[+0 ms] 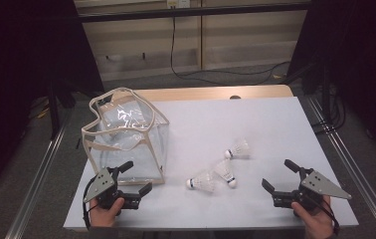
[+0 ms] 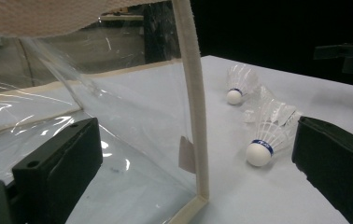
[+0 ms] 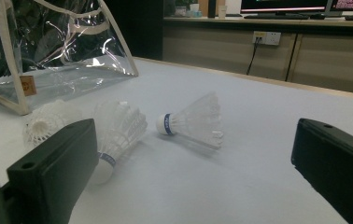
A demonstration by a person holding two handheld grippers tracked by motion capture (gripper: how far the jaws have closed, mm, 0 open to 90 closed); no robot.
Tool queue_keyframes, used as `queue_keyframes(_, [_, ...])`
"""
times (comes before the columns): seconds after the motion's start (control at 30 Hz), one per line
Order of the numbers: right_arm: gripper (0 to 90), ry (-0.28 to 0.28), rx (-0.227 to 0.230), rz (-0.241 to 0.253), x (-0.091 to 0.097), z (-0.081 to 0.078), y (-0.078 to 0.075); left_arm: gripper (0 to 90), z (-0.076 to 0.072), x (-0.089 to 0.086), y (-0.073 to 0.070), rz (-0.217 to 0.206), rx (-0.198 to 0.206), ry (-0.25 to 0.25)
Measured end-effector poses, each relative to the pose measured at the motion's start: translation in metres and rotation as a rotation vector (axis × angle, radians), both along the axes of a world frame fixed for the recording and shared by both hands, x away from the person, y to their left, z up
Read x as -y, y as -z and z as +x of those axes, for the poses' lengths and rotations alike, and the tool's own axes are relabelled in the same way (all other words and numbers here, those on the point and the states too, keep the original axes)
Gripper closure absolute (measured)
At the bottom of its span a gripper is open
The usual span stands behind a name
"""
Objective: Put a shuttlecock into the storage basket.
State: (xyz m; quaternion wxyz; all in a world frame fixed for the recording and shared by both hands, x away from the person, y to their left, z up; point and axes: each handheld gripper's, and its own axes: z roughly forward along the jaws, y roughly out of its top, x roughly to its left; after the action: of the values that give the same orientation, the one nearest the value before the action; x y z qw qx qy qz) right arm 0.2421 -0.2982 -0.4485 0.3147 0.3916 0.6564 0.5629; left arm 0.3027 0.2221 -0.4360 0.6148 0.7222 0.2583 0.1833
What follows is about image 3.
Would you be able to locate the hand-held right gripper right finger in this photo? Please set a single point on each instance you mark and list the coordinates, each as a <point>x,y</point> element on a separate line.
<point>336,165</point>

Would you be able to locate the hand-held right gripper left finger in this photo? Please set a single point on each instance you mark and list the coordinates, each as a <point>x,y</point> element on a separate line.
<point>56,168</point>

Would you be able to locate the white netted plastic shuttlecock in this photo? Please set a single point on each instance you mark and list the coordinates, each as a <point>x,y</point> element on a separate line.
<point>40,126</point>

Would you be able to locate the white feather shuttlecock blue band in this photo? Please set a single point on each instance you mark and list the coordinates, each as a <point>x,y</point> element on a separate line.
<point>121,130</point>
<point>193,121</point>

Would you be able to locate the clear plastic bag beige trim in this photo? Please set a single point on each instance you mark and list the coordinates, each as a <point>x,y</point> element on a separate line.
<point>72,81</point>

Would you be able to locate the beige wooden cabinet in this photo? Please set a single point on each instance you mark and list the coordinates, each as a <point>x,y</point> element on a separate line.
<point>330,59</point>

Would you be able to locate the white table sheet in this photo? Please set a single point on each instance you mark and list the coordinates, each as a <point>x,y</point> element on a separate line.
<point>227,186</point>

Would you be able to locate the wide computer monitor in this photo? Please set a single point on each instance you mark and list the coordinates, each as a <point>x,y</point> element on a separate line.
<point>283,4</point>

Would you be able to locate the white paper cup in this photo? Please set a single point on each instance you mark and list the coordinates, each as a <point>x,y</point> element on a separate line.
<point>222,11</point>

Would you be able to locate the pale blue container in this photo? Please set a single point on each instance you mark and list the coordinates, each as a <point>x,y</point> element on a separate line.
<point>194,13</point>

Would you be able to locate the white wall socket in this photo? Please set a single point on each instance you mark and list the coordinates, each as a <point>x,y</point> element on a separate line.
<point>271,38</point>

